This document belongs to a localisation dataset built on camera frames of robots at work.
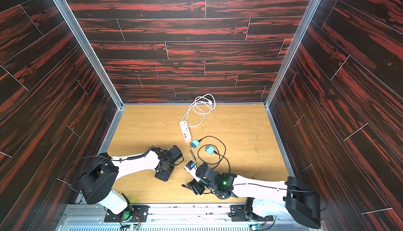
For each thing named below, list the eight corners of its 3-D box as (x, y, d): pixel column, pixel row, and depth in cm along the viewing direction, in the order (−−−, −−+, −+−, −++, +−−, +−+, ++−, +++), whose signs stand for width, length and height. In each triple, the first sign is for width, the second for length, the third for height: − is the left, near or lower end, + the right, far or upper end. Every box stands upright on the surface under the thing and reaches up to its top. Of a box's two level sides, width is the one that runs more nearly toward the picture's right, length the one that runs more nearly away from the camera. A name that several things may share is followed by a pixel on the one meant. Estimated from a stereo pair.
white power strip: (184, 143, 100) (184, 141, 98) (179, 123, 110) (178, 121, 108) (192, 141, 101) (192, 139, 99) (186, 122, 111) (186, 119, 109)
